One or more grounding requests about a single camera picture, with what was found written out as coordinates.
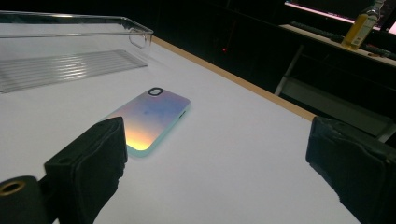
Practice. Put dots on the white metal desk frame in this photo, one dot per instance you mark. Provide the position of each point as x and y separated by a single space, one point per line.
327 102

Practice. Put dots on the monitor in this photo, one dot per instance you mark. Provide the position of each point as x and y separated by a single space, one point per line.
327 6

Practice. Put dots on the wooden desk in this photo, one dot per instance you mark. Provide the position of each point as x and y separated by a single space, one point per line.
383 60

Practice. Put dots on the yellow bottle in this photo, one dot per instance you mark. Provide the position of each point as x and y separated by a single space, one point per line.
358 31

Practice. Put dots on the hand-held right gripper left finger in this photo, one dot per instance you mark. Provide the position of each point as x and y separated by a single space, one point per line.
84 168

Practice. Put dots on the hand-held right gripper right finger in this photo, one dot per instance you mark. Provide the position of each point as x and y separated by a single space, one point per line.
355 161

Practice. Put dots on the white table mat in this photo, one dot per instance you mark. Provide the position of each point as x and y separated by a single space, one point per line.
233 155

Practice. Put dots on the iridescent phone case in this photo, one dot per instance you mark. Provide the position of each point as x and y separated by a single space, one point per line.
155 118

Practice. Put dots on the clear plastic tray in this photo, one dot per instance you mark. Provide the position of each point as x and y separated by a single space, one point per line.
62 68

